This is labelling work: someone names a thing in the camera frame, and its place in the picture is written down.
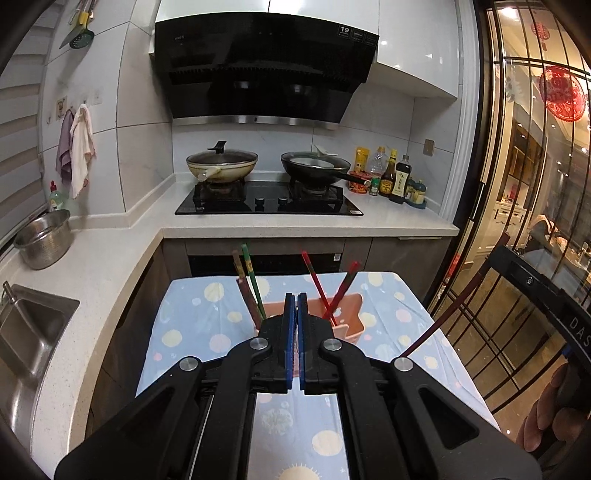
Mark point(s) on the steel sink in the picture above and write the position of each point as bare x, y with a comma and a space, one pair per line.
32, 332

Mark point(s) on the brown wall outlet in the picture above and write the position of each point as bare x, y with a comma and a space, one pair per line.
430, 147

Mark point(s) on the red paper-cut decoration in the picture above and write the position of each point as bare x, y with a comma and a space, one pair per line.
561, 92

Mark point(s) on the black range hood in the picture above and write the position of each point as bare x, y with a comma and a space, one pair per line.
263, 78

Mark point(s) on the yellow seasoning packet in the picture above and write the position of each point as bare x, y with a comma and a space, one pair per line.
361, 159

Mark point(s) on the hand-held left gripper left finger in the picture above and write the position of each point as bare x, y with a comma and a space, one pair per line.
289, 341

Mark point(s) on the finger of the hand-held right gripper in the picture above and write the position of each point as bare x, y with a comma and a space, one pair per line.
510, 265

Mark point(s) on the green chopstick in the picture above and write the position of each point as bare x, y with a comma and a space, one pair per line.
251, 277

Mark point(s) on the small green-lid jar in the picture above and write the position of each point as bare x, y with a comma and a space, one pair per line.
374, 188

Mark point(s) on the clear oil bottle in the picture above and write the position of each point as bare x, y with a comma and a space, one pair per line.
376, 161

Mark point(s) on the green slotted spoon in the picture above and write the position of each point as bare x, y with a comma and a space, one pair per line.
82, 39

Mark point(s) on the green dish soap bottle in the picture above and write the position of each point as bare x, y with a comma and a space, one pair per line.
57, 198

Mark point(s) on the dark soy sauce bottle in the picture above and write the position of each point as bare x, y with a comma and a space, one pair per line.
400, 184

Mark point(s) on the black gas stove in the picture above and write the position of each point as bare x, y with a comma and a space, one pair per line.
268, 201

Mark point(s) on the person's right hand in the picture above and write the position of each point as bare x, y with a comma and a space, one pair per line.
545, 415

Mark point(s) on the purple hanging towel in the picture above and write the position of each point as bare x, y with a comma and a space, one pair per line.
63, 152

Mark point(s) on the steel pot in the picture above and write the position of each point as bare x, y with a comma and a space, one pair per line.
44, 240

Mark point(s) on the glass sliding door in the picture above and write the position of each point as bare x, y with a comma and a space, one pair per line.
517, 184

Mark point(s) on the green-lid seasoning jars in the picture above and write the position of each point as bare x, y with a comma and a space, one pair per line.
418, 194

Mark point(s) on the window blind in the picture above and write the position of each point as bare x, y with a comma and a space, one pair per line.
18, 138

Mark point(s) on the white upper cabinet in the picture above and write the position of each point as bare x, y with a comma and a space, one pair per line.
415, 46

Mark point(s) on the brown chopstick gold band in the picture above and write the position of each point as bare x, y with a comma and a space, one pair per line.
236, 263

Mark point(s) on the beige wok with lid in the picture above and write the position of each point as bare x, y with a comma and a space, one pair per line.
221, 166

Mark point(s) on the pink perforated utensil holder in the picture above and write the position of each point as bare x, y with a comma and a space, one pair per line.
348, 318

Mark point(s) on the blue printed tablecloth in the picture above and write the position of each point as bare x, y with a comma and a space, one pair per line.
207, 314

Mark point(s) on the red seasoning cup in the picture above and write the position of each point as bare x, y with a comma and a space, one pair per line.
360, 184

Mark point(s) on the black wok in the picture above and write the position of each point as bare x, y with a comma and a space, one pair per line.
314, 168

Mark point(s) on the brown sauce bottle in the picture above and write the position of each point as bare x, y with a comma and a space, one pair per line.
388, 182

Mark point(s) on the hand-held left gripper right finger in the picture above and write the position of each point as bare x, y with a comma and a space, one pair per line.
303, 341

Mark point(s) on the bright red chopstick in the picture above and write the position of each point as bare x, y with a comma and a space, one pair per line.
314, 277
344, 286

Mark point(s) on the steel faucet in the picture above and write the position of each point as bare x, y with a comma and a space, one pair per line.
6, 293

